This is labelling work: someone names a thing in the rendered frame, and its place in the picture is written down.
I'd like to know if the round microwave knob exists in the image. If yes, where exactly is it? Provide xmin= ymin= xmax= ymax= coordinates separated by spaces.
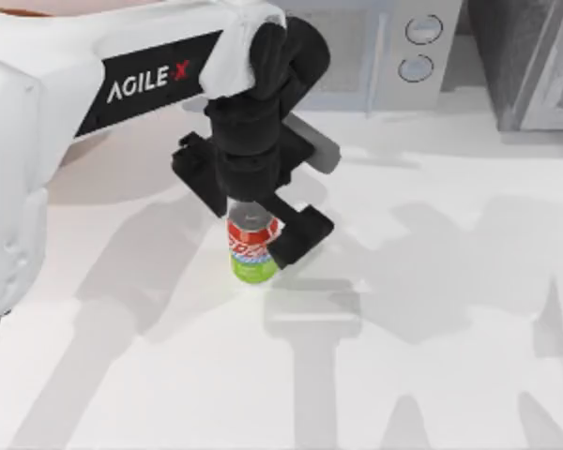
xmin=403 ymin=12 xmax=445 ymax=47
xmin=397 ymin=52 xmax=436 ymax=84

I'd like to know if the pale microwave oven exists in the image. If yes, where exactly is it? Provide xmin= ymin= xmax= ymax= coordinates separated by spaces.
xmin=262 ymin=0 xmax=462 ymax=116

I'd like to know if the grey cabinet with dark inside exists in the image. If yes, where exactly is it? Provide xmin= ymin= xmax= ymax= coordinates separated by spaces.
xmin=466 ymin=0 xmax=563 ymax=133

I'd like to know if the red white and green can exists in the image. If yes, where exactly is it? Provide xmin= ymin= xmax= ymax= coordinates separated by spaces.
xmin=226 ymin=202 xmax=282 ymax=286

